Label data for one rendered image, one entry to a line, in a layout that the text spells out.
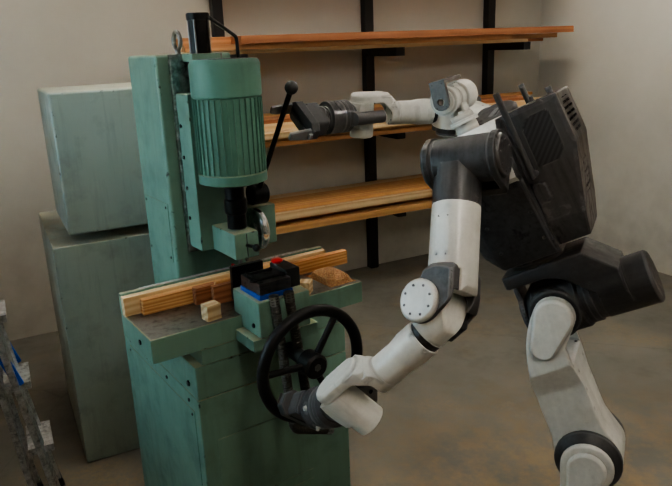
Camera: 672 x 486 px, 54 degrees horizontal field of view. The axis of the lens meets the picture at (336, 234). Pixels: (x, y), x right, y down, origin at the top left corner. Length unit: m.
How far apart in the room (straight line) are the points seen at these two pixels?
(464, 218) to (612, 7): 3.89
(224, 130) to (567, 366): 0.95
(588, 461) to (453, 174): 0.72
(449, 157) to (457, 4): 3.73
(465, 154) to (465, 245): 0.17
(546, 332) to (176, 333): 0.82
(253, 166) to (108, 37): 2.39
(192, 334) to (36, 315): 2.60
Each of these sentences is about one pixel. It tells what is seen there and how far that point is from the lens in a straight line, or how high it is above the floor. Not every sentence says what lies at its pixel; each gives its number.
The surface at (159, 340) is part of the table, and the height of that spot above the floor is 0.90.
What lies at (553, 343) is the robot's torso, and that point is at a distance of 1.49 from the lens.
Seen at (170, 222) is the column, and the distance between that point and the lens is 1.91.
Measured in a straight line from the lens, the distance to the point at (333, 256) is 1.95.
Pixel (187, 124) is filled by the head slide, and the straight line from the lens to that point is 1.79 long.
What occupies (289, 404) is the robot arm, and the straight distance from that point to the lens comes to 1.45.
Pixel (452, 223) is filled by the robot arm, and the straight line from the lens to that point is 1.19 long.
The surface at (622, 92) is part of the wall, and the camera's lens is 4.92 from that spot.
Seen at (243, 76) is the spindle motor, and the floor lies 1.46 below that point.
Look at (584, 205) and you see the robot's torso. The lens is 1.38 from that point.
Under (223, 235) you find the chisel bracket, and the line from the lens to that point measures 1.78.
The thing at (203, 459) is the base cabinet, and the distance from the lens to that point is 1.78.
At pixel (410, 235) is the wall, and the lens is 4.88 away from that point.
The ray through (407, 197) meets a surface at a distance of 4.20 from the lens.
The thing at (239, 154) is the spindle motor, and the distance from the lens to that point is 1.65.
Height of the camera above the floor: 1.53
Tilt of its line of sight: 16 degrees down
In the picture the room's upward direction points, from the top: 2 degrees counter-clockwise
